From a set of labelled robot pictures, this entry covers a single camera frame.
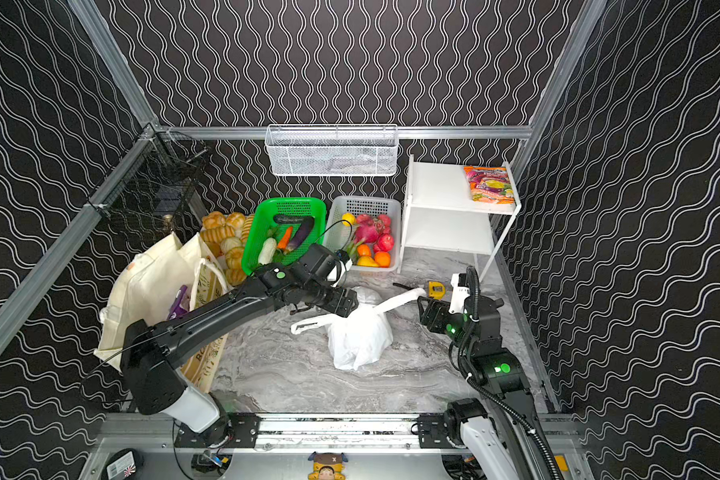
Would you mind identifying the white plastic grocery bag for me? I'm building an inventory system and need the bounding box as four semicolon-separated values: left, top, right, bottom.
290;286;426;370

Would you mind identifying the green plastic basket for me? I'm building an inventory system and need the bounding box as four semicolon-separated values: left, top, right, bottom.
242;197;327;274

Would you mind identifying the purple Fox's candy bag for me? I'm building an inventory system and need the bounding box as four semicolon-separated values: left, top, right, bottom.
166;285;190;321

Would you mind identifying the cream floral tote bag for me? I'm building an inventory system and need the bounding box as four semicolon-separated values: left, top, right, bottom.
94;234;234;370

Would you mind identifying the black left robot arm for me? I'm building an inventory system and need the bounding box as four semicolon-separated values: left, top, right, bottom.
120;244;359;433

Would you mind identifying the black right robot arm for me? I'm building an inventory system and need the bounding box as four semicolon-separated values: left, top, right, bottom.
417;267;563;479

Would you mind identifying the yellow tape measure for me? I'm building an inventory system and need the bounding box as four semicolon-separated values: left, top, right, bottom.
427;281;446;300

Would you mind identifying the orange fruit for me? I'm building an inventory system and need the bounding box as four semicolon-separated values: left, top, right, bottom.
374;251;391;268

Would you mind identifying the white plastic basket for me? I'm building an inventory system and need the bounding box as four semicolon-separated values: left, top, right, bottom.
321;196;402;274

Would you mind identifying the red apple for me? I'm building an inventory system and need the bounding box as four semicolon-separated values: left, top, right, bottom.
374;234;395;252

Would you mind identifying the pink dragon fruit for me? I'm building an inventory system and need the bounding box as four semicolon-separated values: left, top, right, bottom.
354;214;392;245

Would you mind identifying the orange carrot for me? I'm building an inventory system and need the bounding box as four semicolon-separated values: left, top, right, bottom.
277;226;294;251

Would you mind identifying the yellow lemon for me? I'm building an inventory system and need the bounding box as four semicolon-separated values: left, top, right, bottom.
341;213;356;226

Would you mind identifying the purple eggplant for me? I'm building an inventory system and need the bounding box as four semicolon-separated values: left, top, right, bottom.
286;216;315;253

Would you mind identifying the white daikon radish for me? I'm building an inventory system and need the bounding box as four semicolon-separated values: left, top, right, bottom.
257;238;278;266

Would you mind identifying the dark green cucumber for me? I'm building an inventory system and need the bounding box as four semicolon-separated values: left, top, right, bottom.
273;214;305;225

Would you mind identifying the white two-tier shelf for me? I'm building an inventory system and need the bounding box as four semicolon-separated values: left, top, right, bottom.
397;155;522;279

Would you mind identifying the braided bread middle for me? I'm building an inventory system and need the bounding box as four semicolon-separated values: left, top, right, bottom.
200;211;254;287

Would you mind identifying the orange candy bag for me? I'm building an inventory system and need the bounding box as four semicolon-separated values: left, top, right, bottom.
463;166;515;205

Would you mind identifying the small toy figure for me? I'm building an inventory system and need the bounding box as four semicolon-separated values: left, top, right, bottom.
308;452;348;480

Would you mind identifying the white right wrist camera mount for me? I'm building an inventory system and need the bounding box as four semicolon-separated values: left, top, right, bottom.
449;273;470;314

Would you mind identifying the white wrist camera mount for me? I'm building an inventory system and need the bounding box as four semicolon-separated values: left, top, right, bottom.
449;273;470;314
328;250;352;284

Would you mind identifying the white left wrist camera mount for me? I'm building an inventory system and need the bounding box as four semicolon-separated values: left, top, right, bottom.
328;250;352;284

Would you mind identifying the white wire wall basket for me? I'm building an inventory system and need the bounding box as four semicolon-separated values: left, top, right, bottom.
265;124;399;177

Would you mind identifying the black wire rack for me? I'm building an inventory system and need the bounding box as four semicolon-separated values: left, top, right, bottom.
94;130;209;246

